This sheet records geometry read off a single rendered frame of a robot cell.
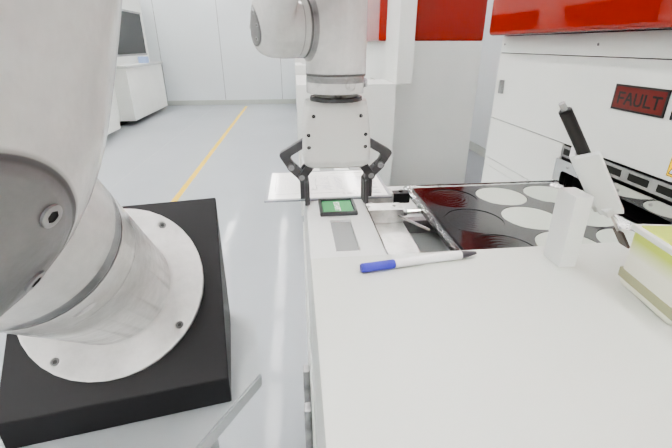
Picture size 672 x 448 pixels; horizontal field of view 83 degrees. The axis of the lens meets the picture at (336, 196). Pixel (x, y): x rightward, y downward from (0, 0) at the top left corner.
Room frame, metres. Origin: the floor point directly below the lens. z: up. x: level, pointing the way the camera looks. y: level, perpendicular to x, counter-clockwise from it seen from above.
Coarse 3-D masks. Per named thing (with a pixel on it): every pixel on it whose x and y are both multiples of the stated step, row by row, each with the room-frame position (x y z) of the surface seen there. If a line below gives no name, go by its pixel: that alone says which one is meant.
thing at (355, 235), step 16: (304, 208) 0.75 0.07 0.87; (320, 224) 0.48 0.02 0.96; (336, 224) 0.49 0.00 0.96; (352, 224) 0.48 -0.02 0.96; (368, 224) 0.48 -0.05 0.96; (320, 240) 0.44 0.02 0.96; (336, 240) 0.44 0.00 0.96; (352, 240) 0.44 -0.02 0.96; (368, 240) 0.44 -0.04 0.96; (320, 256) 0.40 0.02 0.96; (336, 256) 0.40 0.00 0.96
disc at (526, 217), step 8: (512, 208) 0.68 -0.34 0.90; (520, 208) 0.68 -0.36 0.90; (528, 208) 0.68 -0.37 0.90; (504, 216) 0.64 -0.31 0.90; (512, 216) 0.64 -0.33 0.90; (520, 216) 0.64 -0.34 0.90; (528, 216) 0.64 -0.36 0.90; (536, 216) 0.64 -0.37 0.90; (544, 216) 0.64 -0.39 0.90; (520, 224) 0.61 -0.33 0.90; (528, 224) 0.61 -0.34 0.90; (536, 224) 0.61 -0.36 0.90; (544, 224) 0.61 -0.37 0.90
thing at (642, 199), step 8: (560, 160) 0.87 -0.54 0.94; (568, 160) 0.86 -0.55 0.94; (560, 168) 0.87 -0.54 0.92; (568, 168) 0.84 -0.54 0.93; (552, 176) 0.89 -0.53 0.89; (560, 176) 0.87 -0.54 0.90; (576, 176) 0.81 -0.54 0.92; (616, 184) 0.70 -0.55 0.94; (624, 184) 0.70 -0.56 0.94; (624, 192) 0.68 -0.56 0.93; (632, 192) 0.67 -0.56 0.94; (640, 192) 0.65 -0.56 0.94; (632, 200) 0.66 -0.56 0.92; (640, 200) 0.65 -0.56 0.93; (648, 200) 0.63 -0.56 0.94; (656, 200) 0.62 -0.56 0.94; (664, 200) 0.61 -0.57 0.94; (648, 208) 0.63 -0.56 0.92; (656, 208) 0.61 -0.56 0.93; (664, 208) 0.60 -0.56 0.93; (664, 216) 0.59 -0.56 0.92
